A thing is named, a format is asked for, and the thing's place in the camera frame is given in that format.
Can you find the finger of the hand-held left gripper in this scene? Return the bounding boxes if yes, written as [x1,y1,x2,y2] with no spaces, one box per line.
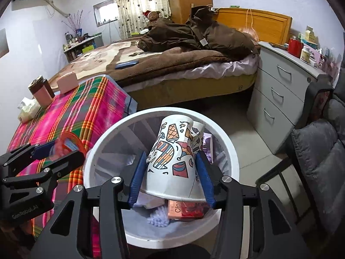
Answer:
[3,150,86,195]
[0,141,60,178]

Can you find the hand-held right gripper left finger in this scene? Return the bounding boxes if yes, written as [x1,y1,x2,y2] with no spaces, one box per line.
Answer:
[30,151,148,259]

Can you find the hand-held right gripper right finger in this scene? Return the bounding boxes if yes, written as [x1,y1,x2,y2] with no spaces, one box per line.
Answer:
[195,151,314,259]

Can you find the translucent white bin liner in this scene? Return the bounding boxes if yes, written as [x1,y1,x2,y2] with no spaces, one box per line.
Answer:
[93,116,232,230]

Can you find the purple drink carton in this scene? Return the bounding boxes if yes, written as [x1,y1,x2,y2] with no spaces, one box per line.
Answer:
[202,132,215,165]

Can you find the patterned white paper cup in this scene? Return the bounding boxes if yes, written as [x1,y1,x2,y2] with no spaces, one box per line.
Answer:
[189,121,207,154]
[146,115,207,201]

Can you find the orange pink medicine box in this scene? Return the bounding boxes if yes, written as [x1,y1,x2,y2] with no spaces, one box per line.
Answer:
[167,200,205,220]

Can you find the white round trash bin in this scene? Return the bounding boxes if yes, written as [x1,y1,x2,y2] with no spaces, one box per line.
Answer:
[83,107,240,250]

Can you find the yellow soft tissue pack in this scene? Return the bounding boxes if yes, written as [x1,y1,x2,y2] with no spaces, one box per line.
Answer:
[17,97,42,123]

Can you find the pink mug with brown lid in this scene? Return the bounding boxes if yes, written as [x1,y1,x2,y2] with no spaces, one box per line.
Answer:
[28,76,56,106]

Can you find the pink green plaid tablecloth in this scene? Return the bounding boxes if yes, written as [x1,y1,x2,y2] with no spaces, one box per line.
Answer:
[7,76,138,259]

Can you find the pink storage box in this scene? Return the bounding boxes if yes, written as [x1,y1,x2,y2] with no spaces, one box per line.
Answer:
[56,71,79,93]

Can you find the cluttered dressing table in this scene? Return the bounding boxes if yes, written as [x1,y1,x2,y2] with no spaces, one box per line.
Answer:
[63,34,104,62]

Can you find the lilac bed sheet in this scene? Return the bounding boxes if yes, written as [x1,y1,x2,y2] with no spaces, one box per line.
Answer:
[151,54,260,81]

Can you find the grey drawer cabinet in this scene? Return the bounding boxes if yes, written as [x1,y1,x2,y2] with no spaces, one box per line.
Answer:
[246,41,335,155]

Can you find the brown beige printed blanket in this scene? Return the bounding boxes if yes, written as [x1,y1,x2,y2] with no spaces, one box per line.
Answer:
[51,36,243,87]

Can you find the grey quilted chair cushion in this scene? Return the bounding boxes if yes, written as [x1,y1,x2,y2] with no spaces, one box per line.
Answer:
[291,97,345,235]

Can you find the decorative flower branches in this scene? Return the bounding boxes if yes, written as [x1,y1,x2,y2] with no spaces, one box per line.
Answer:
[62,10,84,37]

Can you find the black metal chair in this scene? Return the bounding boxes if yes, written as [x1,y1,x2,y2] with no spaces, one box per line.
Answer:
[253,81,345,238]

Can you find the brown jacket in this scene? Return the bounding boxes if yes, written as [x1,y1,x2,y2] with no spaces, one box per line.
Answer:
[137,5,259,58]

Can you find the air conditioner pipe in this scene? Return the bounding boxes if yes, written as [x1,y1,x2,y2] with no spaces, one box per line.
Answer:
[44,0,71,18]

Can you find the small window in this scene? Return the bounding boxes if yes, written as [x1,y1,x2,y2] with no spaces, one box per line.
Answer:
[93,0,119,27]

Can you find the red jar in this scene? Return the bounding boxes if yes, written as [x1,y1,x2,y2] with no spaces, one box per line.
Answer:
[287,36,302,58]

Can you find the white jar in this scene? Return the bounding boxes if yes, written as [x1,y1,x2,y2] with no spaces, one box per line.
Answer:
[300,46,312,62]

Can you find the brown teddy bear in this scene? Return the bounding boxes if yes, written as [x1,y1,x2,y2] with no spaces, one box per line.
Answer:
[143,10,162,23]

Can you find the wooden headboard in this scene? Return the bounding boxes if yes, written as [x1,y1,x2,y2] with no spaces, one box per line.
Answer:
[213,8,293,45]

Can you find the patterned curtain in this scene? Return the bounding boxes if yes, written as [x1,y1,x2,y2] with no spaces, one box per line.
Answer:
[112,0,171,39]

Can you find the white green carton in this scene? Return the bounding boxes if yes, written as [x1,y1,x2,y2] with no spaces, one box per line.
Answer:
[304,26,318,44]

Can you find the wooden wardrobe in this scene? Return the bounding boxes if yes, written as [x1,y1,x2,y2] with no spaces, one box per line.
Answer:
[164,0,213,25]

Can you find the grey wall panel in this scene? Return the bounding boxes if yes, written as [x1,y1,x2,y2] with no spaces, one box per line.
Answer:
[0,28,11,58]

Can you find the white cable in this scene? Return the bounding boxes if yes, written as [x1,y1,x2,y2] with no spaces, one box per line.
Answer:
[246,8,259,41]

